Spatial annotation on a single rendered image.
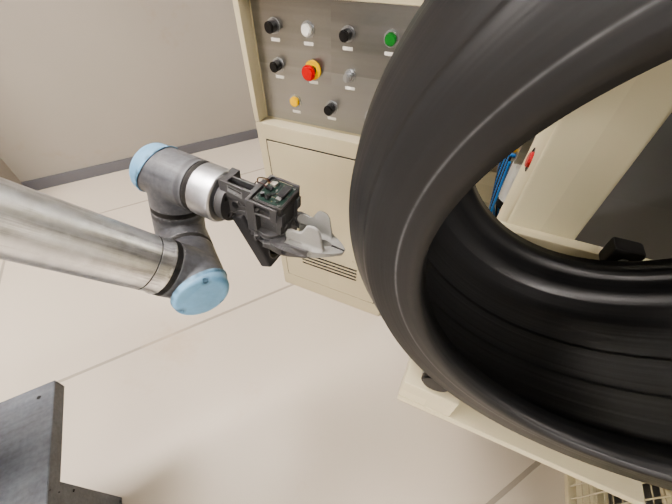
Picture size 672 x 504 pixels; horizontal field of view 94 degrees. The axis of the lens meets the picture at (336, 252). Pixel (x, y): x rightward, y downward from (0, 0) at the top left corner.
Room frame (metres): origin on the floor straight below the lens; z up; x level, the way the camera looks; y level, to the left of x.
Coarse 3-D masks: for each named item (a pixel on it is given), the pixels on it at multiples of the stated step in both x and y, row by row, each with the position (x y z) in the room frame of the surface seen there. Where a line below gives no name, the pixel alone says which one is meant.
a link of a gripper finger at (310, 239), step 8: (288, 232) 0.35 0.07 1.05; (296, 232) 0.35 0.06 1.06; (304, 232) 0.34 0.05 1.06; (312, 232) 0.34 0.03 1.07; (288, 240) 0.35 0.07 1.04; (296, 240) 0.35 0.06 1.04; (304, 240) 0.34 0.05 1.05; (312, 240) 0.34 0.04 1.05; (320, 240) 0.33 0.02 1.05; (304, 248) 0.34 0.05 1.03; (312, 248) 0.34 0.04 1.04; (320, 248) 0.33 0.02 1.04; (328, 248) 0.34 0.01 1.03; (336, 248) 0.34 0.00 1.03; (312, 256) 0.33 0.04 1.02; (320, 256) 0.33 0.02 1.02; (328, 256) 0.33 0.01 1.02
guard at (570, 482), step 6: (564, 474) 0.16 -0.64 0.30; (564, 480) 0.15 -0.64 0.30; (570, 480) 0.14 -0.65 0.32; (570, 486) 0.13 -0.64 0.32; (582, 486) 0.12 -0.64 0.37; (588, 486) 0.12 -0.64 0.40; (570, 492) 0.12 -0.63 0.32; (582, 492) 0.11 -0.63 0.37; (588, 492) 0.11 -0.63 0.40; (600, 492) 0.10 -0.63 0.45; (570, 498) 0.10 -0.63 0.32; (576, 498) 0.10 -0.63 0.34; (582, 498) 0.10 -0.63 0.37; (648, 498) 0.08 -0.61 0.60; (654, 498) 0.07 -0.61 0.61; (660, 498) 0.07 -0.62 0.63; (666, 498) 0.07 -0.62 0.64
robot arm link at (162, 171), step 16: (160, 144) 0.50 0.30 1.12; (144, 160) 0.45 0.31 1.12; (160, 160) 0.45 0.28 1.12; (176, 160) 0.45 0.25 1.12; (192, 160) 0.46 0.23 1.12; (144, 176) 0.44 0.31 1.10; (160, 176) 0.43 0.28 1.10; (176, 176) 0.43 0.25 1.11; (160, 192) 0.42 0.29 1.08; (176, 192) 0.41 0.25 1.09; (160, 208) 0.42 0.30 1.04; (176, 208) 0.43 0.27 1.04
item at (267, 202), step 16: (224, 176) 0.41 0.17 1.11; (240, 176) 0.43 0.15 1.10; (272, 176) 0.43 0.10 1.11; (224, 192) 0.40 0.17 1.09; (240, 192) 0.39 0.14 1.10; (256, 192) 0.39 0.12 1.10; (272, 192) 0.39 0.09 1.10; (288, 192) 0.39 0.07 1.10; (224, 208) 0.40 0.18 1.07; (240, 208) 0.40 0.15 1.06; (256, 208) 0.37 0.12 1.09; (272, 208) 0.36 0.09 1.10; (288, 208) 0.39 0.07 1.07; (256, 224) 0.36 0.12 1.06; (272, 224) 0.36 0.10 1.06; (288, 224) 0.38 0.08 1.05
